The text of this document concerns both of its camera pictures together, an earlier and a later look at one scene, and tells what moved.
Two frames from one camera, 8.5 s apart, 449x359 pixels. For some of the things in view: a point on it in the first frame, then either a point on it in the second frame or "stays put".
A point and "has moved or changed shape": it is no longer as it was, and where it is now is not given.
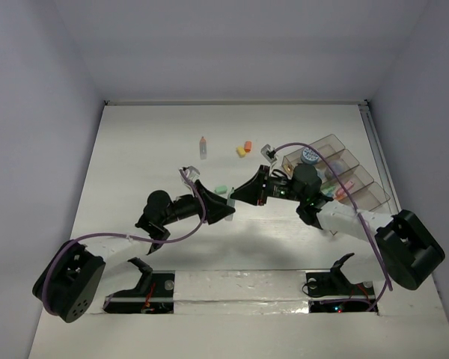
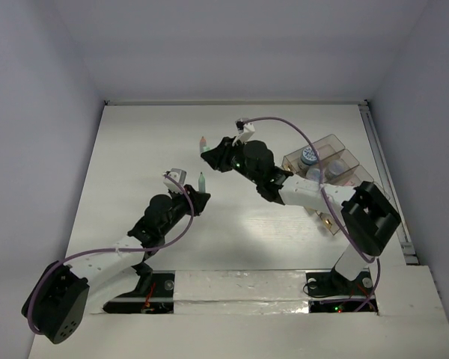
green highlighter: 230,202 has moved or changed shape
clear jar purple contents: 337,167 stays put
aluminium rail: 372,131 stays put
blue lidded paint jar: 308,155 stays put
